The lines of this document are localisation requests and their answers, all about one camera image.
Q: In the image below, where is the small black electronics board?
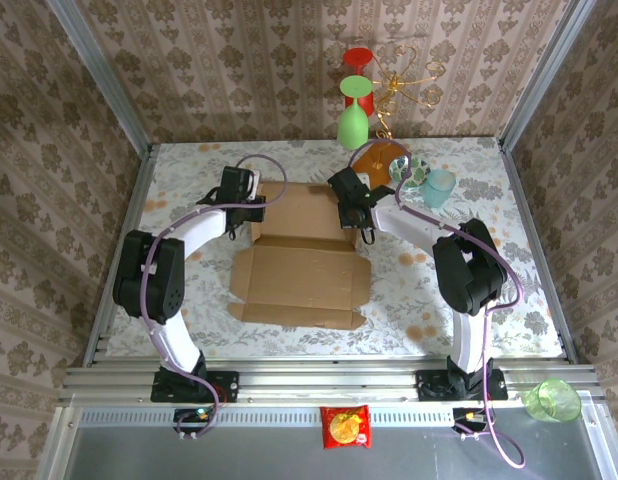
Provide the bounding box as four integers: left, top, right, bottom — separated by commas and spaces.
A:
173, 407, 214, 436
452, 407, 491, 436

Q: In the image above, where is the red plastic goblet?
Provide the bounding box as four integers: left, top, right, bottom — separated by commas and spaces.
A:
342, 47, 376, 119

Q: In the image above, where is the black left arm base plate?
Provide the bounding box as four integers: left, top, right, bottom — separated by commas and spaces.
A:
149, 368, 240, 404

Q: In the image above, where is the teal translucent cup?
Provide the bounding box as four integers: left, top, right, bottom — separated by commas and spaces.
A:
419, 168, 458, 209

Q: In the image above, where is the floral tablecloth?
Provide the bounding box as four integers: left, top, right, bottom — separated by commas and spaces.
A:
106, 137, 563, 359

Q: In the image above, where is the gold wire stand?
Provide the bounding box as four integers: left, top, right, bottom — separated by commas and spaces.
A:
371, 44, 443, 169

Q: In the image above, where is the green plastic goblet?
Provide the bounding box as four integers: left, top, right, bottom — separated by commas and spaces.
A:
336, 74, 375, 150

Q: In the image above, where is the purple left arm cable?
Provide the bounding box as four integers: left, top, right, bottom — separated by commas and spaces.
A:
141, 153, 288, 441

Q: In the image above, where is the leaf pattern bowl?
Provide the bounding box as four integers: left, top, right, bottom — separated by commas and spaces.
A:
388, 155, 431, 190

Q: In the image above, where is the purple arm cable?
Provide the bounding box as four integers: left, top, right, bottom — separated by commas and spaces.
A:
141, 153, 288, 441
349, 141, 528, 470

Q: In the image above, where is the brown cardboard box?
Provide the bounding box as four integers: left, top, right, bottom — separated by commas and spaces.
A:
228, 180, 373, 331

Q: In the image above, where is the aluminium frame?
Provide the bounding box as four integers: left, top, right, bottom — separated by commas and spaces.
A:
36, 0, 610, 480

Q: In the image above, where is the red snack packet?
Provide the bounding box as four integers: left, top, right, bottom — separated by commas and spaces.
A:
319, 404, 373, 450

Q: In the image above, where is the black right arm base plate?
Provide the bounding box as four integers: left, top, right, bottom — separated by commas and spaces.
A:
416, 368, 510, 402

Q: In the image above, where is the green translucent cup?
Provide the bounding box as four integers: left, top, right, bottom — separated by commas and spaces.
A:
523, 378, 583, 424

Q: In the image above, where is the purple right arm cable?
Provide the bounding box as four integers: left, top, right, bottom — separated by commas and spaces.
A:
349, 141, 528, 470

